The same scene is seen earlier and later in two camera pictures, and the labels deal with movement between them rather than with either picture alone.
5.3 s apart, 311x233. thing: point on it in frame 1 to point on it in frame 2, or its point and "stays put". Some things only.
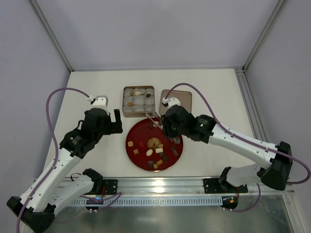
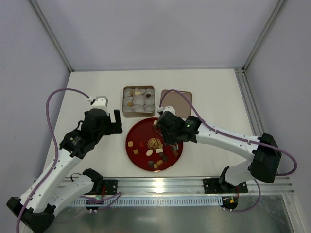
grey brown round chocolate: (150, 164) stays put
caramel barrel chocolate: (160, 162) stays put
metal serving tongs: (155, 119) to (174, 146)
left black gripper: (112, 124) stays put
